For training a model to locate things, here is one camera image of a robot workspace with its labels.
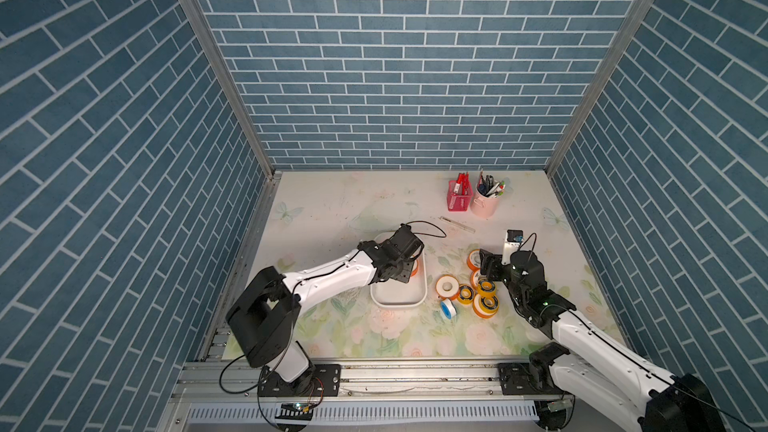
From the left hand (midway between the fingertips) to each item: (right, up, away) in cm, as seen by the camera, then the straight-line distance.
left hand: (409, 269), depth 86 cm
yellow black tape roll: (+17, -8, +2) cm, 19 cm away
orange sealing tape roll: (+2, -1, +6) cm, 6 cm away
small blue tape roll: (+11, -10, -4) cm, 15 cm away
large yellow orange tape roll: (+21, -10, -3) cm, 24 cm away
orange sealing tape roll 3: (+12, -6, +3) cm, 13 cm away
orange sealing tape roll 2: (+21, +1, +8) cm, 23 cm away
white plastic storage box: (-5, -8, +2) cm, 9 cm away
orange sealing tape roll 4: (+20, -1, +7) cm, 22 cm away
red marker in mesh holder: (+20, +25, +20) cm, 38 cm away
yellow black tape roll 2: (+22, -5, -1) cm, 23 cm away
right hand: (+24, +5, -1) cm, 25 cm away
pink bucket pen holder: (+26, +18, +16) cm, 35 cm away
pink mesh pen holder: (+19, +19, +23) cm, 35 cm away
